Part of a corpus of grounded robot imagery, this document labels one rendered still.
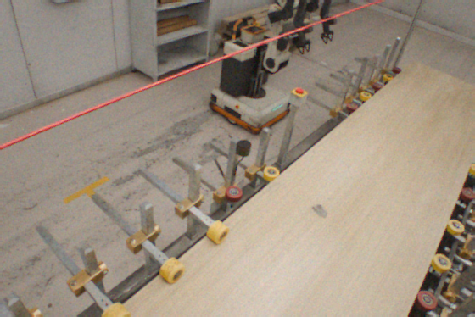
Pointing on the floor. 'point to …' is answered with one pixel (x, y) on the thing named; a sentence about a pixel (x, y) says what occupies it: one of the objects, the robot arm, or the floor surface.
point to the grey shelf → (175, 58)
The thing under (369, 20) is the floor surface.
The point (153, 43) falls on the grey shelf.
